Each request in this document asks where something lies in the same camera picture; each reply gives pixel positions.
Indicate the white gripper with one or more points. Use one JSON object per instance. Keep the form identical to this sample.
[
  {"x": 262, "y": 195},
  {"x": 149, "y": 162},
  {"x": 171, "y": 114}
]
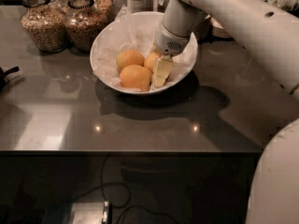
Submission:
[{"x": 167, "y": 43}]

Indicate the orange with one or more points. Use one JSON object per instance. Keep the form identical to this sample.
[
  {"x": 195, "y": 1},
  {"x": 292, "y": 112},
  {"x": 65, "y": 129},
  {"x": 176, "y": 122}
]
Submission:
[
  {"x": 129, "y": 57},
  {"x": 150, "y": 59},
  {"x": 136, "y": 76}
]

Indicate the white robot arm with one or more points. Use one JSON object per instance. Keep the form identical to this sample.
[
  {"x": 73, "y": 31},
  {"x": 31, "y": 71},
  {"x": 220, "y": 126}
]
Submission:
[{"x": 271, "y": 36}]

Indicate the white bowl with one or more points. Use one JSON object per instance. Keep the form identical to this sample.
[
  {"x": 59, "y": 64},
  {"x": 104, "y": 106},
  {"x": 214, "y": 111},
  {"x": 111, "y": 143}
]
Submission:
[{"x": 102, "y": 44}]

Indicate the white paper liner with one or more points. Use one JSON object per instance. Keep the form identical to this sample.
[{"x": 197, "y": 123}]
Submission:
[{"x": 134, "y": 31}]

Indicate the left stack paper bowls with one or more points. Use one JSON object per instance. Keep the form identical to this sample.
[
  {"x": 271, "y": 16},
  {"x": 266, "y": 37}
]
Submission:
[{"x": 201, "y": 29}]

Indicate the stack paper bowls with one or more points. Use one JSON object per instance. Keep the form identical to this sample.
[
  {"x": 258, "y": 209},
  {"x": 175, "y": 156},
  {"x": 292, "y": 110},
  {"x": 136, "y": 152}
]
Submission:
[
  {"x": 218, "y": 30},
  {"x": 201, "y": 29}
]

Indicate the right stack paper bowls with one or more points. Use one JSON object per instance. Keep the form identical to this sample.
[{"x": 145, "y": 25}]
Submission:
[{"x": 218, "y": 30}]

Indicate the back glass grain jar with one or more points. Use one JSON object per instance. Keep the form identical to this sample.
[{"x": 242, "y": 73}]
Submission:
[{"x": 106, "y": 7}]

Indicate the glass grain jar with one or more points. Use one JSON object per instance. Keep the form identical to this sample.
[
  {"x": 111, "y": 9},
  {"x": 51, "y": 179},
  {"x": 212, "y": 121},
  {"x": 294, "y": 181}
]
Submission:
[
  {"x": 106, "y": 7},
  {"x": 44, "y": 25},
  {"x": 83, "y": 22}
]

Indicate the middle glass grain jar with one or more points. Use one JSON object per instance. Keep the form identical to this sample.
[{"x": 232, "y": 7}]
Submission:
[{"x": 83, "y": 22}]

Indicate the left glass grain jar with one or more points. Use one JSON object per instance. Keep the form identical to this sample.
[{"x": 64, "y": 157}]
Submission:
[{"x": 44, "y": 25}]

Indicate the metal box below table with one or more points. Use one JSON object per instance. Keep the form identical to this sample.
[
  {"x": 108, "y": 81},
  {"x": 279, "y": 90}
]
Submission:
[{"x": 80, "y": 213}]

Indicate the black handle object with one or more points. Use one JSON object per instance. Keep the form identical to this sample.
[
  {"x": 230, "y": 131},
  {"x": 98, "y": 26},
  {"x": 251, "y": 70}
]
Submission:
[{"x": 4, "y": 74}]

